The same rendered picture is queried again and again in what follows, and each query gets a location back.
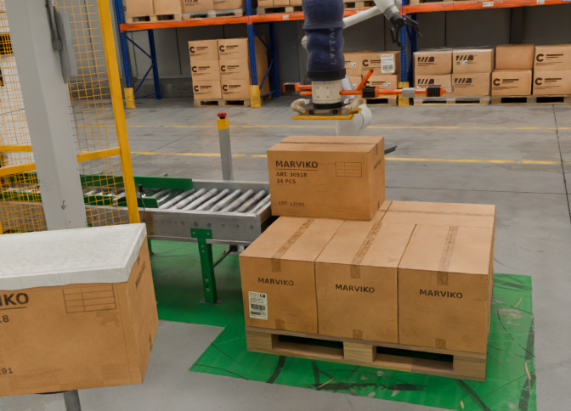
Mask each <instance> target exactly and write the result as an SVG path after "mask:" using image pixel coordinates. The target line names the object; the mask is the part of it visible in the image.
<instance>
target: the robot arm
mask: <svg viewBox="0 0 571 411"><path fill-rule="evenodd" d="M374 2H375V4H376V6H375V7H373V8H370V9H368V10H365V11H363V12H361V13H358V14H354V15H352V16H349V17H347V18H345V19H343V21H344V23H345V25H346V26H344V27H343V29H344V28H346V27H349V26H351V25H354V24H356V23H359V22H360V21H363V20H366V19H369V18H370V17H373V16H375V15H378V14H381V13H383V14H384V15H385V16H386V18H387V19H388V20H390V22H391V23H392V25H393V28H390V31H391V34H392V40H393V43H397V45H398V46H399V47H401V48H402V50H403V51H404V50H405V49H404V47H403V45H402V44H401V42H400V41H399V30H401V29H402V28H403V27H404V26H405V25H407V26H412V27H415V28H414V29H415V31H416V33H417V34H418V36H419V37H422V35H421V33H420V32H419V31H420V30H419V28H418V27H417V26H418V25H419V23H418V22H416V21H414V20H412V19H410V18H409V17H408V16H405V17H404V18H402V16H401V15H400V13H399V8H400V7H401V5H402V0H374ZM404 20H408V21H410V22H412V23H414V24H416V25H412V24H407V23H404ZM394 29H396V38H395V36H394ZM306 41H307V38H306V36H305V37H304V38H303V39H302V46H303V47H304V48H306ZM345 77H346V78H345V79H342V90H354V89H353V86H352V83H351V82H350V80H349V77H348V74H347V72H346V75H345ZM342 99H343V100H345V99H357V95H342ZM358 108H362V111H361V112H360V113H358V114H355V117H354V118H353V119H352V120H336V135H337V136H358V135H359V130H362V129H364V128H366V127H367V126H369V124H370V122H371V120H372V114H371V111H370V109H369V108H368V107H367V106H366V105H365V103H363V104H362V105H360V106H359V107H358Z"/></svg>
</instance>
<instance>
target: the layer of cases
mask: <svg viewBox="0 0 571 411"><path fill-rule="evenodd" d="M494 246H495V205H480V204H459V203H438V202H416V201H395V200H394V201H391V200H385V201H384V202H383V204H382V205H381V207H380V208H379V210H378V211H377V213H376V214H375V215H374V217H373V218H372V219H371V221H358V220H342V219H328V218H312V217H283V216H280V217H279V218H278V219H277V220H276V221H275V222H274V223H273V224H272V225H270V226H269V227H268V228H267V229H266V230H265V231H264V232H263V233H262V234H261V235H260V236H259V237H258V238H257V239H256V240H255V241H253V242H252V243H251V244H250V245H249V246H248V247H247V248H246V249H245V250H244V251H243V252H242V253H241V254H240V255H239V259H240V276H241V286H242V295H243V304H244V313H245V322H246V326H249V327H256V328H264V329H277V330H284V331H292V332H299V333H307V334H314V335H317V334H319V335H328V336H335V337H342V338H350V339H357V340H365V341H379V342H386V343H393V344H398V343H399V344H400V345H408V346H422V347H429V348H437V349H444V350H451V351H458V352H472V353H480V354H485V353H486V344H487V334H488V325H489V307H490V297H491V288H492V278H493V269H494Z"/></svg>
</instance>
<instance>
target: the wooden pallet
mask: <svg viewBox="0 0 571 411"><path fill-rule="evenodd" d="M490 307H491V297H490ZM490 307H489V325H488V334H487V344H486V353H485V354H480V353H472V352H458V351H451V350H444V349H437V348H429V347H422V346H408V345H400V344H399V343H398V344H393V343H386V342H379V341H365V340H357V339H350V338H342V337H335V336H328V335H319V334H317V335H314V334H307V333H299V332H292V331H284V330H277V329H264V328H256V327H249V326H245V329H246V345H247V351H251V352H263V353H270V354H276V355H283V356H289V357H296V358H308V359H315V360H321V361H328V362H335V363H347V364H353V365H360V366H366V367H373V368H380V369H392V370H398V371H405V372H412V373H418V374H430V375H437V376H444V377H450V378H457V379H463V380H475V381H482V382H485V376H486V358H487V345H488V336H489V326H490ZM278 334H279V335H292V336H300V337H307V338H314V339H321V340H328V341H342V342H343V349H340V348H333V347H326V346H313V345H306V344H299V343H292V342H284V341H279V335H278ZM376 346H384V347H391V348H398V349H406V350H413V351H420V352H434V353H441V354H449V355H453V363H450V362H443V361H436V360H429V359H422V358H409V357H402V356H395V355H388V354H381V353H376Z"/></svg>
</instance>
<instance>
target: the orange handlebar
mask: <svg viewBox="0 0 571 411"><path fill-rule="evenodd" d="M297 89H312V85H308V86H297ZM300 94H301V95H302V96H312V91H302V92H300ZM339 94H340V95H361V90H360V91H355V90H342V91H340V92H339ZM376 94H385V95H394V94H402V89H395V88H387V89H378V91H376ZM415 94H426V89H416V90H415Z"/></svg>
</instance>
